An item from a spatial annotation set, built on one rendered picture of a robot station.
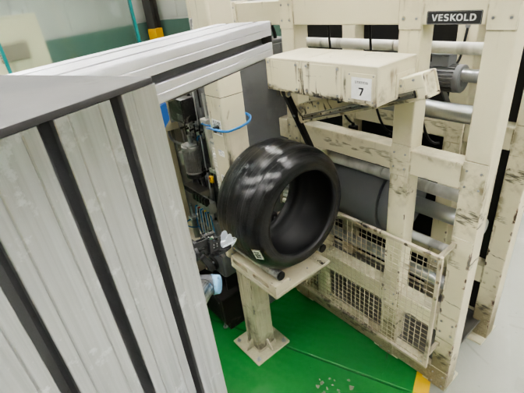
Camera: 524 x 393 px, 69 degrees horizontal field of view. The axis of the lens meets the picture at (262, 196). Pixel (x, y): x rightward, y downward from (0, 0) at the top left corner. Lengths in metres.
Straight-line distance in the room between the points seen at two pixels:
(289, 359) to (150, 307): 2.35
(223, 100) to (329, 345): 1.70
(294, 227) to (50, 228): 1.84
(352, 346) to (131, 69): 2.47
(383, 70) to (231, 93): 0.67
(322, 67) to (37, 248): 1.46
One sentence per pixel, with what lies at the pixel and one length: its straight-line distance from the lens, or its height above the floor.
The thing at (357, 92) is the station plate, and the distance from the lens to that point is 1.51.
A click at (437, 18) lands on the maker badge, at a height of 1.90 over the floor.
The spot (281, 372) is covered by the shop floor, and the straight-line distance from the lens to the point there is 2.57.
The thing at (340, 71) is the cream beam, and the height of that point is 1.75.
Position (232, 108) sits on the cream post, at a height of 1.59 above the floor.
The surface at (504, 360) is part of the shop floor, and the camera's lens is 2.83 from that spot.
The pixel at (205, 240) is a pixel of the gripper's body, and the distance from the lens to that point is 1.52.
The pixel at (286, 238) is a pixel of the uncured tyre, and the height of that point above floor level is 0.92.
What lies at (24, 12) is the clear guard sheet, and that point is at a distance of 1.83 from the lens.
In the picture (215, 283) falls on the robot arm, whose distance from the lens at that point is 1.46.
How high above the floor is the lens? 2.07
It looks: 29 degrees down
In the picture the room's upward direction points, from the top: 7 degrees counter-clockwise
